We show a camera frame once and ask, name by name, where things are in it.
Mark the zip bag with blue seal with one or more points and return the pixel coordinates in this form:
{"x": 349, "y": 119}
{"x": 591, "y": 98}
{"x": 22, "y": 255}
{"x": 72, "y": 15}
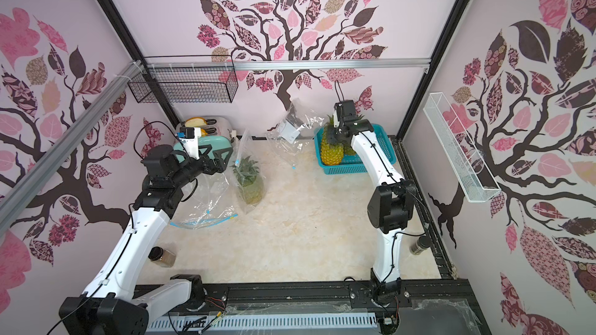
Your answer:
{"x": 207, "y": 201}

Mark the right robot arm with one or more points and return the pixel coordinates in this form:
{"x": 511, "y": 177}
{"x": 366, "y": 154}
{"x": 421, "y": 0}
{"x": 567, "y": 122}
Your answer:
{"x": 391, "y": 206}

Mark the spice jar left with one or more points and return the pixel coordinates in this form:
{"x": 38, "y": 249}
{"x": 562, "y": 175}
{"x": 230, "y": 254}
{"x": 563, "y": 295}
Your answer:
{"x": 162, "y": 257}

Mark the pineapple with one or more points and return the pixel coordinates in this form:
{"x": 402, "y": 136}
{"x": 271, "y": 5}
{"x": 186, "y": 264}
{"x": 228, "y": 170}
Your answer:
{"x": 332, "y": 156}
{"x": 326, "y": 137}
{"x": 250, "y": 183}
{"x": 348, "y": 150}

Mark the toast slice rear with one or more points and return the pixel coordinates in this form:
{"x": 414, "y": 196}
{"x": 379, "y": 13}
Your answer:
{"x": 195, "y": 122}

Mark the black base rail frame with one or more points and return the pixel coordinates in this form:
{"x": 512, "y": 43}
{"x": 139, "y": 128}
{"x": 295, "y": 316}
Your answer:
{"x": 442, "y": 306}

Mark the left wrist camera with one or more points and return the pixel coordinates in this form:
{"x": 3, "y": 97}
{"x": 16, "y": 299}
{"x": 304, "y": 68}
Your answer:
{"x": 188, "y": 138}

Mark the aluminium rail wall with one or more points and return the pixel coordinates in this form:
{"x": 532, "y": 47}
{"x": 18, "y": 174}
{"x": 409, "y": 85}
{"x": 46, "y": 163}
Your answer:
{"x": 301, "y": 64}
{"x": 26, "y": 189}

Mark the mint green toaster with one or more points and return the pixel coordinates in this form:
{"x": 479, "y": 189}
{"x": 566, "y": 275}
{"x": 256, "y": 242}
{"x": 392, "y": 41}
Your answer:
{"x": 218, "y": 133}

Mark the black wire wall basket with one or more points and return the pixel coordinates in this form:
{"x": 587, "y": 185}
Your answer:
{"x": 191, "y": 81}

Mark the white slotted cable duct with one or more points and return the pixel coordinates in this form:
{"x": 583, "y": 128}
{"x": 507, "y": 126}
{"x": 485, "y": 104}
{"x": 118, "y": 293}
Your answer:
{"x": 170, "y": 324}

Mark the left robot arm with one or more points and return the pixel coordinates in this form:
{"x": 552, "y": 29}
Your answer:
{"x": 108, "y": 304}

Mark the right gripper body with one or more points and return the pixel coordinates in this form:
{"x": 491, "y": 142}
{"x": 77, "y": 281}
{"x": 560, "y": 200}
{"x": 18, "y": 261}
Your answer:
{"x": 337, "y": 132}

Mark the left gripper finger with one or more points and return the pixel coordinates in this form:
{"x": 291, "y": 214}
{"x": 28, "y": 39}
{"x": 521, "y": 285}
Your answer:
{"x": 209, "y": 151}
{"x": 222, "y": 163}

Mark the spice jar right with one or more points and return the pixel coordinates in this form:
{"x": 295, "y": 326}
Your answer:
{"x": 422, "y": 244}

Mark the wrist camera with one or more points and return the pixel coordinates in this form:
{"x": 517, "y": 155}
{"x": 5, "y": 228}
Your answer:
{"x": 188, "y": 138}
{"x": 345, "y": 112}

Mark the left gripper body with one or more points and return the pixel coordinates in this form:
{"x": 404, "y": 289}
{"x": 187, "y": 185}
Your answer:
{"x": 206, "y": 167}

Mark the aluminium rail back wall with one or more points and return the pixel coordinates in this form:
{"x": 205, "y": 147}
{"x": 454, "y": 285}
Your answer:
{"x": 301, "y": 64}

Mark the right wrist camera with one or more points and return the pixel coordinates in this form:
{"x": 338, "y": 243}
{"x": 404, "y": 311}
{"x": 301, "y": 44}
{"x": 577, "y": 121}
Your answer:
{"x": 345, "y": 112}

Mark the spice jar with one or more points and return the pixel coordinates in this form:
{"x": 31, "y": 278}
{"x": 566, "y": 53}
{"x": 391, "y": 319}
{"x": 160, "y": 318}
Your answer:
{"x": 422, "y": 244}
{"x": 162, "y": 257}

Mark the aluminium rail left wall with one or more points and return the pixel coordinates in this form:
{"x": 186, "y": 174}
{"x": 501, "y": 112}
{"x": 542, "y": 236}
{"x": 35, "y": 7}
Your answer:
{"x": 26, "y": 189}

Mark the white wire wall shelf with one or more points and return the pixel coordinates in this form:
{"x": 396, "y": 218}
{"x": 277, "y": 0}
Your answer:
{"x": 449, "y": 122}

